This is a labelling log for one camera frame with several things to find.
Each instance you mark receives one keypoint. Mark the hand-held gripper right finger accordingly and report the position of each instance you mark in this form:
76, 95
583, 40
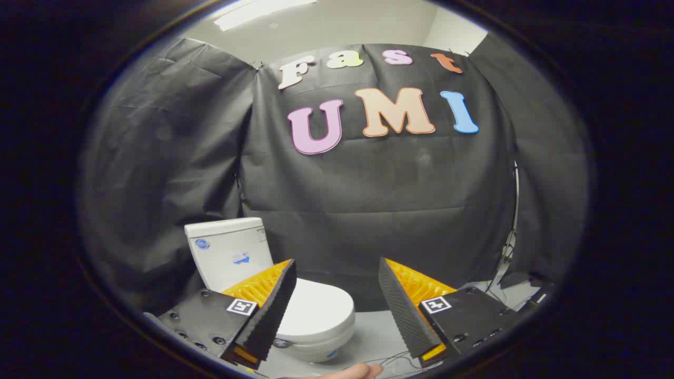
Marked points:
401, 310

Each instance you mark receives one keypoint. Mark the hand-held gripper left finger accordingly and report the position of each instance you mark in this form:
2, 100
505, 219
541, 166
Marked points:
274, 310

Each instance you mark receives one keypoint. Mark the white toilet lid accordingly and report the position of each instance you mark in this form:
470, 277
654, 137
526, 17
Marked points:
316, 308

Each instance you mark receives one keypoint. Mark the white toilet bowl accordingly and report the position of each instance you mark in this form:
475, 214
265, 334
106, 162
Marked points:
321, 347

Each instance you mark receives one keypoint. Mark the black box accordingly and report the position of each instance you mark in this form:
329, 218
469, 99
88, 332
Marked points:
526, 284

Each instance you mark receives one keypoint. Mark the black backdrop cloth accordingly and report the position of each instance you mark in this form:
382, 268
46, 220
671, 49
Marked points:
368, 184

